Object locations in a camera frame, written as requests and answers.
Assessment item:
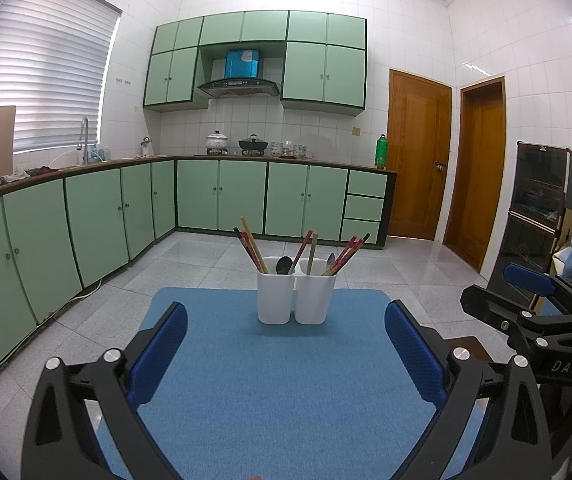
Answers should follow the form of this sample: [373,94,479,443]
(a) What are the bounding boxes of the wooden door with handle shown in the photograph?
[387,69,453,242]

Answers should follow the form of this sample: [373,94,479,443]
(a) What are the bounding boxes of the metal sink faucet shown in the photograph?
[76,117,90,165]

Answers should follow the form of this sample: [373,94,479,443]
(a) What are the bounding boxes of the cardboard box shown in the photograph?
[548,207,572,276]

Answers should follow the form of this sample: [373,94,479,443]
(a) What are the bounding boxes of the black range hood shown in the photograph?
[197,79,281,100]

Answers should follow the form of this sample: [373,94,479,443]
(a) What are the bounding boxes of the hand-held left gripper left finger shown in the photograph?
[22,301,189,480]

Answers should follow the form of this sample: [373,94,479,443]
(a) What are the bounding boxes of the white window blinds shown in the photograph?
[0,0,122,153]

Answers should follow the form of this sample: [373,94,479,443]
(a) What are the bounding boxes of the white twin utensil holder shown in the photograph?
[257,256,337,326]

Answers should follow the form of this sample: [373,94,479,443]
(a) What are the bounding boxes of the floor cable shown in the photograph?
[36,277,102,321]

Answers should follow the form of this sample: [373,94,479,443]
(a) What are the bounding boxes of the blue table mat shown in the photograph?
[96,287,487,480]

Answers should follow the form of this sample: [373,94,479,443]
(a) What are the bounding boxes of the black glass-door cabinet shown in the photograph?
[486,141,572,306]

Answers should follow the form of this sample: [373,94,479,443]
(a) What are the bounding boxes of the green wall cabinets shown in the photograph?
[143,10,367,116]

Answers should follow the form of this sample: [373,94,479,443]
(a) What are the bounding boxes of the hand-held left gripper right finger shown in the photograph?
[385,299,553,480]

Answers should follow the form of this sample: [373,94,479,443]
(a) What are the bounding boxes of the white lidded pot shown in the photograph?
[205,130,230,155]

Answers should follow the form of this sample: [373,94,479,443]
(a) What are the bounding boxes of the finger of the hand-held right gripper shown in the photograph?
[503,263,572,314]
[460,285,572,357]

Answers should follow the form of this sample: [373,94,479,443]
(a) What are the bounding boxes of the green base cabinets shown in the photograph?
[0,157,397,401]

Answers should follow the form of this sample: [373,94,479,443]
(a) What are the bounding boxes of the plain wooden door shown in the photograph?
[443,76,506,273]

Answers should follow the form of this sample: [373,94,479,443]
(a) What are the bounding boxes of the black wok with lid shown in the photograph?
[238,134,268,156]

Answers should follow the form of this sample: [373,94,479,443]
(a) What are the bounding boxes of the red patterned chopstick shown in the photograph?
[329,238,364,276]
[290,230,314,276]
[242,231,264,270]
[232,226,263,273]
[335,233,371,275]
[325,235,358,276]

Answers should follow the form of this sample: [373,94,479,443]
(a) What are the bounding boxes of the light crumpled cloth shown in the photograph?
[0,167,31,185]

